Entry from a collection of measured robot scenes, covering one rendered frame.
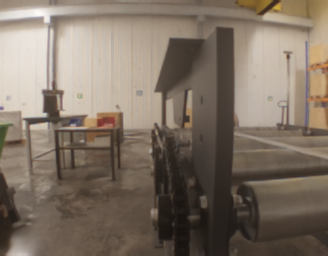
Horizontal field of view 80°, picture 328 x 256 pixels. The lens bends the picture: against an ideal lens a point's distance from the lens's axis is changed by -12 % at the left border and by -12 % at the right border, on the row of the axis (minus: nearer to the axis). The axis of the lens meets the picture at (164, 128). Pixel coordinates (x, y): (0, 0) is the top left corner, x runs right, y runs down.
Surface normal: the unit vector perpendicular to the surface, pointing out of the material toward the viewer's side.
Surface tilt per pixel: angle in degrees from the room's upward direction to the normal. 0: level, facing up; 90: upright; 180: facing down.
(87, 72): 90
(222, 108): 90
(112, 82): 90
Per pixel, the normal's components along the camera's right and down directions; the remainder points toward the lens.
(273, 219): 0.07, -0.15
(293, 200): 0.05, -0.52
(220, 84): 0.07, 0.09
